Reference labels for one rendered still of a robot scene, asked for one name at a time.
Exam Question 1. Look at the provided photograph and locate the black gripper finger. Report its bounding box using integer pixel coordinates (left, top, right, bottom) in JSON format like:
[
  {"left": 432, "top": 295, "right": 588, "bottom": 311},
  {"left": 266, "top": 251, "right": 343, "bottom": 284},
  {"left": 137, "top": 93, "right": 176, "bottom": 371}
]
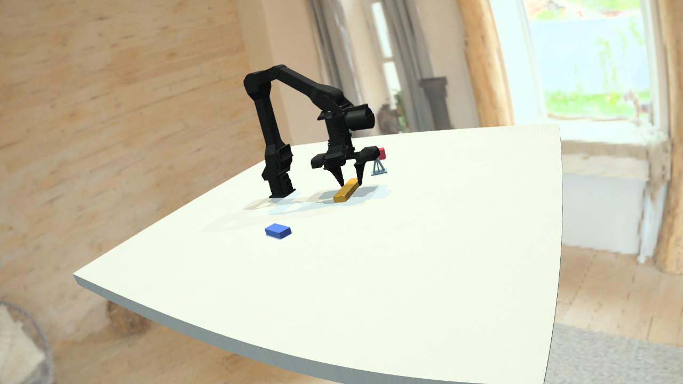
[
  {"left": 354, "top": 162, "right": 366, "bottom": 186},
  {"left": 323, "top": 166, "right": 344, "bottom": 187}
]

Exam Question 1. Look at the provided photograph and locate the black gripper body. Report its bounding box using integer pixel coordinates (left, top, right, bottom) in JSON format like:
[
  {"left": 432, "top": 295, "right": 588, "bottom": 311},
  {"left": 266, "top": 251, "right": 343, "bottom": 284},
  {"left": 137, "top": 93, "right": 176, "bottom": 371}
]
[{"left": 310, "top": 131, "right": 380, "bottom": 169}]

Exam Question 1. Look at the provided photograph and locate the yellow bar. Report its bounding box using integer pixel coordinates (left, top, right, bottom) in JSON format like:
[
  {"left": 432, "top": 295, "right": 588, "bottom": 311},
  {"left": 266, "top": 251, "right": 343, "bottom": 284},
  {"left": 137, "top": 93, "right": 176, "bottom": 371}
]
[{"left": 333, "top": 178, "right": 359, "bottom": 203}]

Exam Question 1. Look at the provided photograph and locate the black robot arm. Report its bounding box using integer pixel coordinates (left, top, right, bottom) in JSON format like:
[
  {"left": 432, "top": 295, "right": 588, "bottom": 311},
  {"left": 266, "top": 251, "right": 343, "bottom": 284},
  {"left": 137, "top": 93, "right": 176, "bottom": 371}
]
[{"left": 243, "top": 64, "right": 375, "bottom": 198}]

